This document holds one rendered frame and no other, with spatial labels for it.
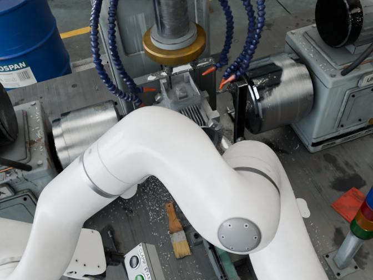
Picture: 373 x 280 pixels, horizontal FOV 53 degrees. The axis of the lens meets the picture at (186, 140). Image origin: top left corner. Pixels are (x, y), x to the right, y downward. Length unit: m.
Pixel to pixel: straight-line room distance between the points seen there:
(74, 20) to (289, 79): 2.93
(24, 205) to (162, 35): 0.62
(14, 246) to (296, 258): 0.48
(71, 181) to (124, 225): 0.75
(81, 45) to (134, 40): 2.26
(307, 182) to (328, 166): 0.11
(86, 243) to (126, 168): 0.35
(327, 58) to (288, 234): 0.81
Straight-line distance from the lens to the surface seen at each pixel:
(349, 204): 1.40
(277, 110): 1.23
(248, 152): 0.56
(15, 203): 1.18
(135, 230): 1.32
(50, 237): 0.66
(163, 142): 0.51
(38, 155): 1.12
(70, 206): 0.62
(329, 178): 1.45
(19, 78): 2.68
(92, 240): 0.88
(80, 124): 1.14
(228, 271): 1.11
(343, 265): 1.27
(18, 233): 0.76
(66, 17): 3.99
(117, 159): 0.54
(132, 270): 0.98
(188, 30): 1.07
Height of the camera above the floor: 1.96
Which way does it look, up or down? 50 degrees down
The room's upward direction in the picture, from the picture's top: 6 degrees counter-clockwise
